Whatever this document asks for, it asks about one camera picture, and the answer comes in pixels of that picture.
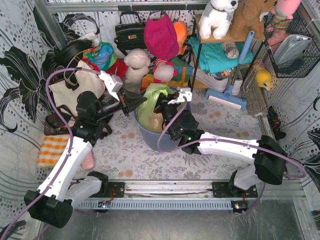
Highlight black leather handbag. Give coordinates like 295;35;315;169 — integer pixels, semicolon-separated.
114;11;147;56

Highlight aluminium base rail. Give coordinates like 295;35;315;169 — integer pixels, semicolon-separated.
62;176;306;213

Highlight colorful printed bag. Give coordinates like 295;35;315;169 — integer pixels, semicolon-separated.
82;42;117;71

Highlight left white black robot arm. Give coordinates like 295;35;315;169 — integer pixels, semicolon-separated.
24;89;147;229

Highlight blue trash bin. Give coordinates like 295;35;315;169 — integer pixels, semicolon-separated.
132;109;179;152

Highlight red cloth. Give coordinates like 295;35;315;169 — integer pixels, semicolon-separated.
96;58;129;81

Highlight black wire basket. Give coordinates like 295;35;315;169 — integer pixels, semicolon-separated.
264;12;320;78

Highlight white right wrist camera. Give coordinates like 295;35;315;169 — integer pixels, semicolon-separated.
168;87;193;105

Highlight grey baseball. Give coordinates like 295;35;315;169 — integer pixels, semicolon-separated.
221;42;239;59

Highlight yellow plush duck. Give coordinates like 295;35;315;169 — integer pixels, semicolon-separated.
255;66;272;91

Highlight orange plush toy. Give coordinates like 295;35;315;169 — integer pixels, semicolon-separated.
173;21;188;55

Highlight white plush dog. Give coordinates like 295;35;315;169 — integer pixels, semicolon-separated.
199;0;239;40

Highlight magenta fabric bag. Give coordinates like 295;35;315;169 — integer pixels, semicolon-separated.
144;13;179;60

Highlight cream canvas tote bag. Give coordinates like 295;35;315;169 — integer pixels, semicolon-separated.
47;59;106;117

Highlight pink white plush pig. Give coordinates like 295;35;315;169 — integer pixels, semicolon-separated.
153;58;178;84

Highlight pink plush toy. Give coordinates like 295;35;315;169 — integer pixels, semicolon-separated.
271;0;301;25

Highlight white sneakers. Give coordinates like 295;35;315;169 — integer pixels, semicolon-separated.
195;71;243;96

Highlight teal folded cloth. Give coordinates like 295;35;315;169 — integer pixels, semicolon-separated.
188;37;254;74

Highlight orange white checkered cloth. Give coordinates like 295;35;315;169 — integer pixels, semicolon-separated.
37;134;70;168

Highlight pink round object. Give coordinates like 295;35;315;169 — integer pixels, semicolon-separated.
81;151;95;171

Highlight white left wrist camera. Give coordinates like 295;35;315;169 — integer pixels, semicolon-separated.
99;71;123;101

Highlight metal handled broom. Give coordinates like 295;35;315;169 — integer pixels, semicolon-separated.
243;80;276;140

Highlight brown teddy bear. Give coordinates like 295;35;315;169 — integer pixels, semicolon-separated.
230;0;278;40

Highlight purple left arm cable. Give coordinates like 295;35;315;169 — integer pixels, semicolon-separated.
0;67;103;240

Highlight black metal shelf rack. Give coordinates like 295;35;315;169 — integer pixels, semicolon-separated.
187;13;266;93

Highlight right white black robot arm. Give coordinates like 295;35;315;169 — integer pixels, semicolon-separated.
153;89;286;198

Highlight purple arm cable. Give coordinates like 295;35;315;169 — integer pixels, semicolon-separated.
156;96;308;216
0;67;103;240

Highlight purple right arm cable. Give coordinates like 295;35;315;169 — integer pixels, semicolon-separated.
156;96;308;216

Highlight silver pouch in basket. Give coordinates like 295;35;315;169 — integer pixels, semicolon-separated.
273;34;313;65

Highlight green plastic trash bag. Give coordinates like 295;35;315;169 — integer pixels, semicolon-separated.
135;83;174;133

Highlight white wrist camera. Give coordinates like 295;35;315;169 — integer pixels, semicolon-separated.
99;71;123;101
168;87;193;105

